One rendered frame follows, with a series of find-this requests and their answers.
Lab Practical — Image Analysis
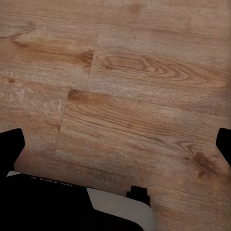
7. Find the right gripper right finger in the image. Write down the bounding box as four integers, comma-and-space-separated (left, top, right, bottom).
216, 128, 231, 166

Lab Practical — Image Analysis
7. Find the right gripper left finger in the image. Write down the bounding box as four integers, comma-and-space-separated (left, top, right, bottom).
0, 128, 25, 186

